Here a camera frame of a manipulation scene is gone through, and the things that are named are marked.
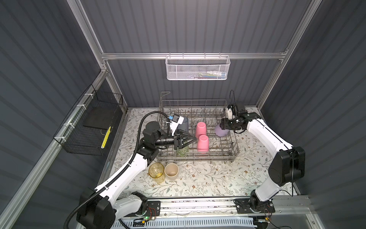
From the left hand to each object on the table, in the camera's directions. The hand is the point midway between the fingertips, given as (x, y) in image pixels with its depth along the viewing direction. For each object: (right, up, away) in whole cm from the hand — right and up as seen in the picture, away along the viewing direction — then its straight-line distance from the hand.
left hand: (196, 139), depth 64 cm
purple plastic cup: (+18, +1, +27) cm, 32 cm away
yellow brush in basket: (-44, 0, +5) cm, 44 cm away
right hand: (+21, +5, +25) cm, 33 cm away
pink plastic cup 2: (+5, +3, +28) cm, 28 cm away
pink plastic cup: (+6, -6, +22) cm, 23 cm away
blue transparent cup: (-5, +5, +30) cm, 31 cm away
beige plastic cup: (-13, -23, +22) cm, 34 cm away
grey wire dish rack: (+8, +10, +49) cm, 50 cm away
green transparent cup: (-7, -11, +25) cm, 29 cm away
